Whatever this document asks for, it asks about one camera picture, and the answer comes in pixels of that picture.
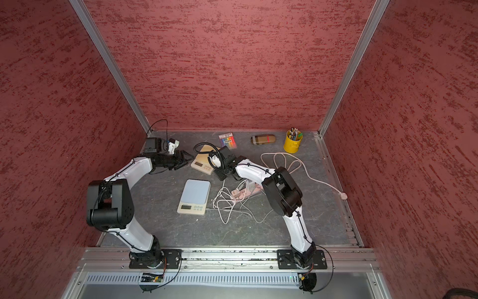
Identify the beige kitchen scale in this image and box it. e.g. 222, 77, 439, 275
191, 142, 217, 175

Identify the white charger adapter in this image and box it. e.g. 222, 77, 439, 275
242, 180, 255, 192

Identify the pink power strip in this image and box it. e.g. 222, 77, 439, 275
231, 180, 263, 201

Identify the white usb cable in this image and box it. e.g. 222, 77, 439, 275
211, 179, 275, 225

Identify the blue top kitchen scale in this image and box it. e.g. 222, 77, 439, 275
177, 179, 211, 216

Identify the grey usb cable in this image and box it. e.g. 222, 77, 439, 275
205, 207, 255, 218

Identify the pink charger adapter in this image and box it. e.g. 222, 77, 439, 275
231, 189, 245, 201

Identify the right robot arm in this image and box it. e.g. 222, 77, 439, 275
208, 147, 316, 269

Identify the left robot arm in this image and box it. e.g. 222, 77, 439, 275
86, 138, 194, 269

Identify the colourful highlighter pack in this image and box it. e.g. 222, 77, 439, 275
219, 133, 237, 150

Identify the brown pencil case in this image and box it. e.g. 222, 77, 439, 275
251, 134, 276, 145

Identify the yellow pen cup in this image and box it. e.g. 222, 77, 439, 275
283, 128, 303, 154

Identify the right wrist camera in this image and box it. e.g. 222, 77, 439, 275
207, 151, 222, 169

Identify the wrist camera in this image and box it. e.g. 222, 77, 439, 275
168, 138, 180, 154
207, 151, 222, 169

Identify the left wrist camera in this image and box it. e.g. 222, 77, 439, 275
168, 138, 180, 154

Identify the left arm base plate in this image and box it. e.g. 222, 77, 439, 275
129, 249, 182, 270

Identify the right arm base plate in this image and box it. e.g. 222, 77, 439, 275
276, 249, 328, 270

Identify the aluminium front rail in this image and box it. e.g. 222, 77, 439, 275
77, 247, 381, 273

